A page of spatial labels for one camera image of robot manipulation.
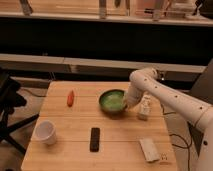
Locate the green ceramic bowl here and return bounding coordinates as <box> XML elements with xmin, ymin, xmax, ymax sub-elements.
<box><xmin>99</xmin><ymin>89</ymin><xmax>126</xmax><ymax>114</ymax></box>

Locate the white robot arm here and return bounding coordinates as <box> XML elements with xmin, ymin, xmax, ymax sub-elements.
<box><xmin>124</xmin><ymin>68</ymin><xmax>213</xmax><ymax>171</ymax></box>

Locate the orange carrot toy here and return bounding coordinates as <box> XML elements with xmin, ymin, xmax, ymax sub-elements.
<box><xmin>67</xmin><ymin>90</ymin><xmax>74</xmax><ymax>107</ymax></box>

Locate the white spray bottle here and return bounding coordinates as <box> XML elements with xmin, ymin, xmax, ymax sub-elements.
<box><xmin>138</xmin><ymin>95</ymin><xmax>151</xmax><ymax>120</ymax></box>

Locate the black remote control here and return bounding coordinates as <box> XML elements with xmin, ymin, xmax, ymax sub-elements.
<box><xmin>90</xmin><ymin>127</ymin><xmax>100</xmax><ymax>152</ymax></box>

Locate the white paper cup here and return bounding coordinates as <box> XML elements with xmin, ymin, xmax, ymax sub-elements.
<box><xmin>34</xmin><ymin>120</ymin><xmax>57</xmax><ymax>145</ymax></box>

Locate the black office chair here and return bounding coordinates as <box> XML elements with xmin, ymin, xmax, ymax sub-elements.
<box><xmin>0</xmin><ymin>67</ymin><xmax>39</xmax><ymax>154</ymax></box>

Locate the black cable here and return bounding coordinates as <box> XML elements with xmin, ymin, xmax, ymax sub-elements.
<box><xmin>161</xmin><ymin>104</ymin><xmax>194</xmax><ymax>171</ymax></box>

